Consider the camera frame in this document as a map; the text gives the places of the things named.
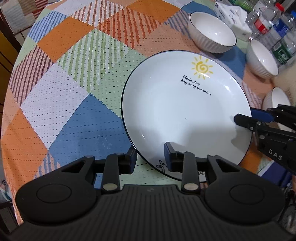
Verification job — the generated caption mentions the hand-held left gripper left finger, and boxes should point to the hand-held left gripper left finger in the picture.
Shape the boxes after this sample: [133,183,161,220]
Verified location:
[55,147,138,194]

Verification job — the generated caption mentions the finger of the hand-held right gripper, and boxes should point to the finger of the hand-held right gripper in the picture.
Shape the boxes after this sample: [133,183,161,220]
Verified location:
[251,104,296,132]
[234,113,263,134]

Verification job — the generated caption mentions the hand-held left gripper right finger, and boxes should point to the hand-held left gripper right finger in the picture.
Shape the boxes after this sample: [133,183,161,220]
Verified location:
[164,142,243,194]

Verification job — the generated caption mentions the white plate with sun print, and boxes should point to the white plate with sun print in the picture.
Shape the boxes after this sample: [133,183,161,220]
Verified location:
[121,50,253,181]

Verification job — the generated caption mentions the white ribbed bowl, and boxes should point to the white ribbed bowl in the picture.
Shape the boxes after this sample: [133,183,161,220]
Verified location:
[262,87,292,131]
[245,39,280,79]
[187,11,237,54]

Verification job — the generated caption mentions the green label water bottle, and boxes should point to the green label water bottle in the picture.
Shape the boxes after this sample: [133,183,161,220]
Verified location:
[272,35,296,66]

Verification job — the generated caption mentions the blue label water bottle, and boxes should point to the blue label water bottle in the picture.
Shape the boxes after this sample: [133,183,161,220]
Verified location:
[269,10,296,45]

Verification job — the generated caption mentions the red label water bottle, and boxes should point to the red label water bottle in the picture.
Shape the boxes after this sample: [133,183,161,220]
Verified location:
[251,2,285,40]

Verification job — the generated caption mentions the clear plastic bottle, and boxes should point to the clear plastic bottle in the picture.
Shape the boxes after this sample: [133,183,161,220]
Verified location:
[245,0,265,26]

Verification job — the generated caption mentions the colourful checked tablecloth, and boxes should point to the colourful checked tablecloth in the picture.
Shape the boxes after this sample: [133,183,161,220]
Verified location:
[0,0,296,229]

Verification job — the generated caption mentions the white tissue pack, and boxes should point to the white tissue pack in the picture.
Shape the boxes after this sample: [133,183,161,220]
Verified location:
[214,1,253,42]

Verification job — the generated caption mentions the wooden chair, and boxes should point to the wooden chair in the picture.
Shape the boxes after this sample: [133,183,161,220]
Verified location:
[0,9,22,78]

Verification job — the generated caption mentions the striped cushion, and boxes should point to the striped cushion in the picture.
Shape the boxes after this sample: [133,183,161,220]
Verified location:
[0,0,50,35]

